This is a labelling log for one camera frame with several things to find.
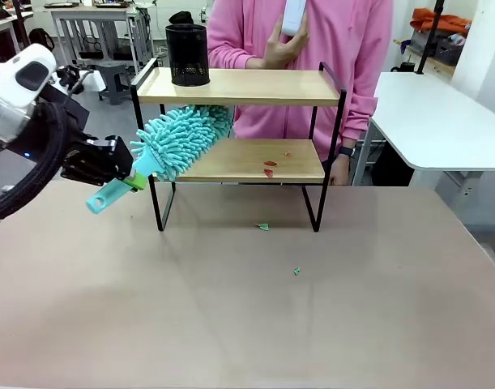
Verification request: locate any white desk with metal legs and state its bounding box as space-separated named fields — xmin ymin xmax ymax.
xmin=43 ymin=0 xmax=155 ymax=78

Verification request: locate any orange cloth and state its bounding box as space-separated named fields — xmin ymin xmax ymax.
xmin=410 ymin=8 xmax=473 ymax=32

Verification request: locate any black chair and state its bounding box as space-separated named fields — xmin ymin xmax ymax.
xmin=370 ymin=137 xmax=414 ymax=188

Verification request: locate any grey plastic stool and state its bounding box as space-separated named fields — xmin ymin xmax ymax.
xmin=96 ymin=61 xmax=129 ymax=106

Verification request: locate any person in pink hoodie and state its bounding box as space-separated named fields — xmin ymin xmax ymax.
xmin=207 ymin=0 xmax=395 ymax=187

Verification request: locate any teal microfiber duster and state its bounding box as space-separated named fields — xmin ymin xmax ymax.
xmin=85 ymin=104 xmax=236 ymax=215

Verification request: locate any white rectangular speaker box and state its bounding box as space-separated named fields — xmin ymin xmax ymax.
xmin=281 ymin=0 xmax=307 ymax=37

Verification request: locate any black storage basket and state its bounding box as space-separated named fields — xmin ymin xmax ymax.
xmin=434 ymin=35 xmax=466 ymax=67

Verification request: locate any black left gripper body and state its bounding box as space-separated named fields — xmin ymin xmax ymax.
xmin=59 ymin=136 xmax=115 ymax=188

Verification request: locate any two-tier wooden metal shelf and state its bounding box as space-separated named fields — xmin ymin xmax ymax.
xmin=130 ymin=58 xmax=348 ymax=233

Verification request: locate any black camera pole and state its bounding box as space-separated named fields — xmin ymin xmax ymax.
xmin=12 ymin=0 xmax=33 ymax=49
xmin=416 ymin=0 xmax=446 ymax=76

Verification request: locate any person's left hand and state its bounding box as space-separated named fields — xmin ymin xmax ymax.
xmin=329 ymin=155 xmax=351 ymax=186

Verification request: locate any white rounded table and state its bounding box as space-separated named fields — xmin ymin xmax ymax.
xmin=368 ymin=71 xmax=495 ymax=171

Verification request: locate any black backpack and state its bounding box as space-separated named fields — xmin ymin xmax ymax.
xmin=28 ymin=28 xmax=56 ymax=53

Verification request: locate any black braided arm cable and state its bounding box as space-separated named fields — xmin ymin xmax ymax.
xmin=0 ymin=100 xmax=70 ymax=224

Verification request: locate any person's right hand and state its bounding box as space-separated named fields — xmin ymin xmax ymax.
xmin=262 ymin=18 xmax=310 ymax=71

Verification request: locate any black mesh pen holder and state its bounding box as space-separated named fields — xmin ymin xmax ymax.
xmin=164 ymin=24 xmax=212 ymax=88

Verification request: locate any person's right forearm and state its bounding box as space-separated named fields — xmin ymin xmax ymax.
xmin=207 ymin=38 xmax=269 ymax=71

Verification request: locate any black bag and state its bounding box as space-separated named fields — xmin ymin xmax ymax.
xmin=168 ymin=11 xmax=197 ymax=27

